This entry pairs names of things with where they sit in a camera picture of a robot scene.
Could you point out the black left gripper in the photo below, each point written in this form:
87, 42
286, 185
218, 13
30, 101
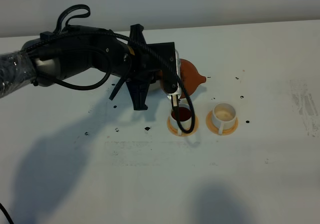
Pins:
69, 51

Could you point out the brown clay teapot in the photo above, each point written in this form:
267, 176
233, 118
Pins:
189, 76

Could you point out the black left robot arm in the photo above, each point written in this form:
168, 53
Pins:
17, 70

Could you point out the cream round teapot coaster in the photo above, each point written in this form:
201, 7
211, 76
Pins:
155, 87

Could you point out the left orange saucer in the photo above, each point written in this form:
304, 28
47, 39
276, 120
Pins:
193, 128

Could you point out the orange saucer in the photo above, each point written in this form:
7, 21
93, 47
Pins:
215, 130
193, 128

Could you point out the left white teacup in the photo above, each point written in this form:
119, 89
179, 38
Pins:
185, 117

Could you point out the white teacup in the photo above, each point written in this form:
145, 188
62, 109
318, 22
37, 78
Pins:
224, 116
185, 117

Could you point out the right orange saucer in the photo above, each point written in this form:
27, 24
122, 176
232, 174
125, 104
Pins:
215, 130

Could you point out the right white teacup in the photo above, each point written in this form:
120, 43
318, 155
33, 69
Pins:
224, 116

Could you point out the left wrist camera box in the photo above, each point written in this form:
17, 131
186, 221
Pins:
166, 74

